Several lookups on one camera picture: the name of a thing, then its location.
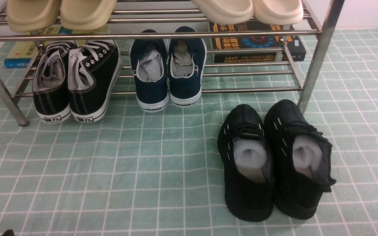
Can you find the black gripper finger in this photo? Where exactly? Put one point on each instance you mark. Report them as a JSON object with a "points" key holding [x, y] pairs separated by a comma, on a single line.
{"points": [[8, 232]]}

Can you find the navy slip-on shoe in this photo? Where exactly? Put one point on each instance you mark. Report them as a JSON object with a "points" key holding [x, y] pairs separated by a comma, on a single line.
{"points": [[149, 68], [186, 62]]}

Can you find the stainless steel shoe rack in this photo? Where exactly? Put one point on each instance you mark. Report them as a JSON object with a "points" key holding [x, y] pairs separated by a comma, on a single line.
{"points": [[323, 34]]}

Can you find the green checkered floor cloth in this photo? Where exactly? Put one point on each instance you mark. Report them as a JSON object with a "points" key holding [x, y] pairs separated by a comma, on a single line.
{"points": [[160, 174]]}

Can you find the left black canvas sneaker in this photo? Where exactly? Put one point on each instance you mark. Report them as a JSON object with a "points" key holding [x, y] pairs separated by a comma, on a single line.
{"points": [[49, 86]]}

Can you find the black canvas sneaker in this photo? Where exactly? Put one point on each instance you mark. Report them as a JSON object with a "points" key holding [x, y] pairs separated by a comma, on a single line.
{"points": [[93, 69], [49, 86]]}

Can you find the yellow blue book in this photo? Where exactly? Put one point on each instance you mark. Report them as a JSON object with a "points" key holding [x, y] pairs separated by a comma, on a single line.
{"points": [[22, 52]]}

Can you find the right black canvas sneaker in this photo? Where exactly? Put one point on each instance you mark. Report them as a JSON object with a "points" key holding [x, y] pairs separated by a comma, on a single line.
{"points": [[93, 69]]}

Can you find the left tan slide sandal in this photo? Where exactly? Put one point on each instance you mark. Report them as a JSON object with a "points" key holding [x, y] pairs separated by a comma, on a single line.
{"points": [[31, 15]]}

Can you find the tan slide sandal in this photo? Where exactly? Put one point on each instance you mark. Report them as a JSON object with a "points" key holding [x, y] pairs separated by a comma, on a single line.
{"points": [[86, 14], [31, 15]]}

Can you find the right tan slide sandal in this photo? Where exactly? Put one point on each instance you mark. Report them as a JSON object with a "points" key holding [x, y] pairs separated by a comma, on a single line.
{"points": [[86, 14]]}

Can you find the left black knit sneaker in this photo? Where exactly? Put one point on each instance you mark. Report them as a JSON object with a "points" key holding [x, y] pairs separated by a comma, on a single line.
{"points": [[248, 165]]}

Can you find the black knit sneaker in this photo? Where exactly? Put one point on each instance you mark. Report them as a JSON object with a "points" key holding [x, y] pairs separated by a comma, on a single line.
{"points": [[302, 160], [248, 165]]}

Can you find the right black knit sneaker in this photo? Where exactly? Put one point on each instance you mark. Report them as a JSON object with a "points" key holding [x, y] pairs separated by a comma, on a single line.
{"points": [[302, 160]]}

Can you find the left cream slide sandal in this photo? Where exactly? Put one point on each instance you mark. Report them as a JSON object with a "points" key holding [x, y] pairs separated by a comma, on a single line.
{"points": [[226, 12]]}

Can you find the cream slide sandal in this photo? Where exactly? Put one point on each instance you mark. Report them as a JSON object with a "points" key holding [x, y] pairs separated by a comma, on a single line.
{"points": [[278, 12], [226, 12]]}

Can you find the right cream slide sandal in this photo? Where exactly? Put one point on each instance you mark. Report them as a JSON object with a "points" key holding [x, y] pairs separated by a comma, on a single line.
{"points": [[278, 12]]}

